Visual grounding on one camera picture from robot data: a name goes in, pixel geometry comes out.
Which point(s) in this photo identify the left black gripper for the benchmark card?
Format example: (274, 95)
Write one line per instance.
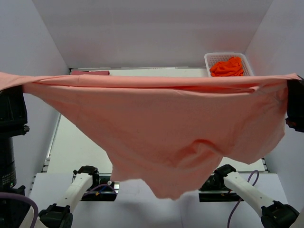
(13, 110)

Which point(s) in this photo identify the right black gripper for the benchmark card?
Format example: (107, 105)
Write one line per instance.
(295, 102)

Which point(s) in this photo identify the salmon pink t shirt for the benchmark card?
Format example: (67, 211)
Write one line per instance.
(171, 132)

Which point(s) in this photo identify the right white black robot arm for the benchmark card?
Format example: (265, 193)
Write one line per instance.
(226, 184)

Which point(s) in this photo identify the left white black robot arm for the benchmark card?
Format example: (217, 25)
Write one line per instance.
(16, 209)

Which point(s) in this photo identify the crumpled orange t shirt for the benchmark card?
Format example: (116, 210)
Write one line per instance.
(231, 67)

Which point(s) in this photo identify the folded dusty red t shirt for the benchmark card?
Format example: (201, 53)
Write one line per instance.
(99, 73)

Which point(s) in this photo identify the white perforated plastic basket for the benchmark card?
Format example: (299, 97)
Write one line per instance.
(212, 58)

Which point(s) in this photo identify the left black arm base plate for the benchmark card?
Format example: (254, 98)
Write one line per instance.
(105, 189)

